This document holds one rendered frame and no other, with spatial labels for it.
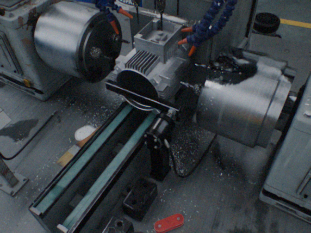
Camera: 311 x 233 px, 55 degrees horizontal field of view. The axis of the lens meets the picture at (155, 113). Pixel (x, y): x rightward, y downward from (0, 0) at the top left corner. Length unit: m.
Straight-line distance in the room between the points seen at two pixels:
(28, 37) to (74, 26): 0.21
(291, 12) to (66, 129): 2.92
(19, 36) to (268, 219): 0.96
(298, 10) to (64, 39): 2.99
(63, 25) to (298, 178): 0.80
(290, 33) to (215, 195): 2.50
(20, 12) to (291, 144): 0.89
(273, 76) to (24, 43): 0.80
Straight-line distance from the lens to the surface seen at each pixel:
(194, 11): 1.06
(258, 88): 0.75
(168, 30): 0.98
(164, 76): 0.86
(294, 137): 0.73
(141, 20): 1.02
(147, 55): 0.89
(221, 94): 0.75
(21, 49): 1.14
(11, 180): 1.04
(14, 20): 1.08
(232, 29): 1.03
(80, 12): 1.02
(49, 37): 1.03
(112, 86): 0.92
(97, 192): 0.83
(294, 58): 1.49
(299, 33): 3.27
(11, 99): 1.35
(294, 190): 0.88
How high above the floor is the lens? 1.63
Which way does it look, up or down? 47 degrees down
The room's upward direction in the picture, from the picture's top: 3 degrees counter-clockwise
